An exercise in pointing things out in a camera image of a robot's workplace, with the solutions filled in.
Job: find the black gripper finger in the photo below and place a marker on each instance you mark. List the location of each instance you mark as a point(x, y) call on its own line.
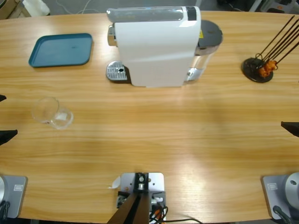
point(292, 127)
point(7, 136)
point(2, 98)

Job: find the clear glass cup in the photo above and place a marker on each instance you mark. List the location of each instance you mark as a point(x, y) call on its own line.
point(44, 109)

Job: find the grey coffee machine lid lever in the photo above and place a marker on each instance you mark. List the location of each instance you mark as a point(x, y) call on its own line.
point(144, 15)

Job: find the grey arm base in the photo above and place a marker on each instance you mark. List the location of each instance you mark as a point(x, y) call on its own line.
point(14, 196)
point(278, 196)

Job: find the white capsule coffee machine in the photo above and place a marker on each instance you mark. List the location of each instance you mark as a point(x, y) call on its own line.
point(151, 46)

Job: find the black capsule stand with rods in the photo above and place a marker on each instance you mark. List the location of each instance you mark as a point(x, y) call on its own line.
point(251, 70)

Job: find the teal plastic tray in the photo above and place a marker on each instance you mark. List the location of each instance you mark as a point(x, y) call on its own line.
point(60, 50)

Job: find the cardboard box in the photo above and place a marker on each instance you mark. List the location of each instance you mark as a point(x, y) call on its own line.
point(9, 9)

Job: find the white plastic bag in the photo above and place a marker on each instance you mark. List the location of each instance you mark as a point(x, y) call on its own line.
point(35, 7)

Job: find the metal drip tray grate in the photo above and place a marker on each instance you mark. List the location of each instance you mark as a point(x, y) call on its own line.
point(115, 71)

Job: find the white tape tab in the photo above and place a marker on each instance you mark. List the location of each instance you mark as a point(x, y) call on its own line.
point(115, 183)

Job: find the black and orange device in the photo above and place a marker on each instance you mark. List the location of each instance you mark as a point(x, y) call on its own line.
point(278, 9)

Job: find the clear water tank dark lid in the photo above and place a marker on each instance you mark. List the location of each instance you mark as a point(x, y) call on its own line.
point(210, 32)

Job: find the white mounting block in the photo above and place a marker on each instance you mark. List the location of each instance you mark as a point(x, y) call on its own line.
point(155, 184)

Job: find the dark camera post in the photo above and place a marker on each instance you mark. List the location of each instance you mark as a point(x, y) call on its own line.
point(135, 210)

